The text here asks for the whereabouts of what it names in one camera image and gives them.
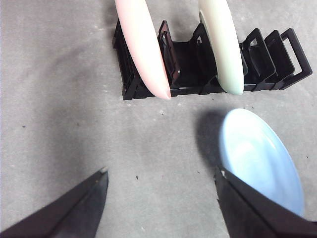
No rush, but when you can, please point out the green plate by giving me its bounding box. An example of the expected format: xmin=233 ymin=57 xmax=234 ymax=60
xmin=198 ymin=0 xmax=245 ymax=96

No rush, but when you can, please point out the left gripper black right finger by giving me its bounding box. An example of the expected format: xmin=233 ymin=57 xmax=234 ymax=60
xmin=213 ymin=165 xmax=317 ymax=238

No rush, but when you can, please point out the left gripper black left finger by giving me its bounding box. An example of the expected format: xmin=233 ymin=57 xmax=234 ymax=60
xmin=0 ymin=166 xmax=109 ymax=238

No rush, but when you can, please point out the pink plate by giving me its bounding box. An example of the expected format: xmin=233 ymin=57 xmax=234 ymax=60
xmin=114 ymin=0 xmax=172 ymax=100

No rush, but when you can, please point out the blue plate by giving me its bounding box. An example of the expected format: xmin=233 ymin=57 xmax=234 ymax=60
xmin=219 ymin=108 xmax=305 ymax=218

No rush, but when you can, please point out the black plate rack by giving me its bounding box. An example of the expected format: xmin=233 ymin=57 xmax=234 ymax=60
xmin=112 ymin=19 xmax=313 ymax=101

